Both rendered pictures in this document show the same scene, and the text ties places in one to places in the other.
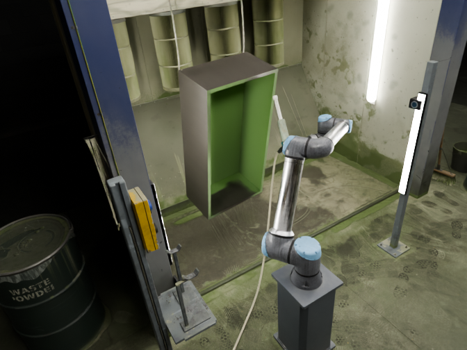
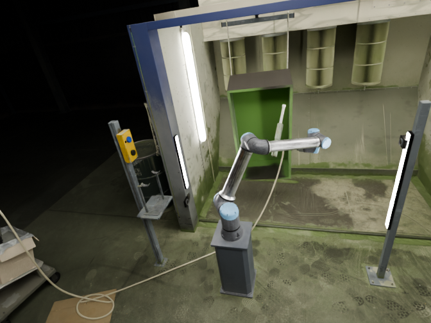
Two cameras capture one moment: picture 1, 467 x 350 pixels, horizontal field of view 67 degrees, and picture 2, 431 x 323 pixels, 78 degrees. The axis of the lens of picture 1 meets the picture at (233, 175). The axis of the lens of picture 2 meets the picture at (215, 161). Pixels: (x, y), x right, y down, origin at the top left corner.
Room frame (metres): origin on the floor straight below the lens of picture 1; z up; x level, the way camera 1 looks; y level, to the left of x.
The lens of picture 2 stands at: (0.31, -1.57, 2.27)
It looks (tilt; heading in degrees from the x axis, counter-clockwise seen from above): 29 degrees down; 47
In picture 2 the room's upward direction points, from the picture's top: 9 degrees counter-clockwise
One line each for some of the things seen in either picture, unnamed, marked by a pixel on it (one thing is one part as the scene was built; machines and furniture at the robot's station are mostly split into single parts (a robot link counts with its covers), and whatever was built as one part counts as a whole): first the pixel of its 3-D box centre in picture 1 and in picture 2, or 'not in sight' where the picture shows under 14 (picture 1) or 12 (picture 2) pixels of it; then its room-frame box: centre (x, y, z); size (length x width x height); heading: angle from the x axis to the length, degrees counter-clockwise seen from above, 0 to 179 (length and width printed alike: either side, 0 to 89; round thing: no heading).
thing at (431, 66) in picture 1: (409, 169); (397, 206); (2.29, -1.37, 0.82); 0.05 x 0.05 x 1.64; 29
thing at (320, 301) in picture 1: (304, 312); (235, 258); (1.47, -0.38, 0.32); 0.31 x 0.31 x 0.64; 29
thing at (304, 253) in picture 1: (306, 254); (229, 215); (1.48, -0.37, 0.83); 0.17 x 0.15 x 0.18; 59
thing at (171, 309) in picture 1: (183, 310); (155, 206); (1.21, 0.32, 0.78); 0.31 x 0.23 x 0.01; 29
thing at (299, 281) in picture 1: (306, 271); (231, 228); (1.47, -0.38, 0.69); 0.19 x 0.19 x 0.10
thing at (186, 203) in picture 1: (243, 181); (308, 171); (3.44, -0.11, 0.11); 2.70 x 0.02 x 0.13; 119
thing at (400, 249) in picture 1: (393, 246); (380, 276); (2.29, -1.37, 0.01); 0.20 x 0.20 x 0.01; 29
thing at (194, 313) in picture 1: (182, 285); (152, 191); (1.22, 0.30, 0.95); 0.26 x 0.15 x 0.32; 29
